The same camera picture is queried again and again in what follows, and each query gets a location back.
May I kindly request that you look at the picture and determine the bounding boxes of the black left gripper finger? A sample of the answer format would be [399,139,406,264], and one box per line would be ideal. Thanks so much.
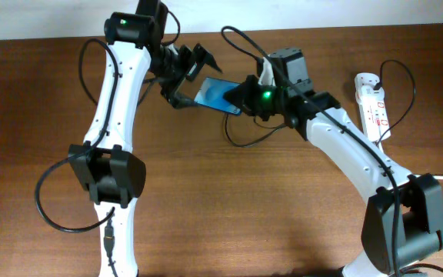
[190,43,222,74]
[169,78,198,109]

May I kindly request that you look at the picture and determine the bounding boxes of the blue Samsung smartphone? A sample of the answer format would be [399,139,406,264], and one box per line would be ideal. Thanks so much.
[194,77,241,115]

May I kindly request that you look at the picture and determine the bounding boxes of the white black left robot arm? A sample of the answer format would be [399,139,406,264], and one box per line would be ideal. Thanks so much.
[68,0,219,276]

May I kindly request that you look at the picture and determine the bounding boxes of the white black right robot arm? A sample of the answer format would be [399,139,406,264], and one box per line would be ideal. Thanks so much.
[223,48,443,276]

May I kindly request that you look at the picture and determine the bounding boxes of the white USB charger plug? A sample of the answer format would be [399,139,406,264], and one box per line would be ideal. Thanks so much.
[359,82,385,100]

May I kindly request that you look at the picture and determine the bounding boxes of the white power strip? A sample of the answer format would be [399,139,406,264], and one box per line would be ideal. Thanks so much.
[355,72,391,142]

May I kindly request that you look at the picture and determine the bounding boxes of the black USB charging cable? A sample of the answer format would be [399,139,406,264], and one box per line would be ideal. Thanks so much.
[224,59,417,149]

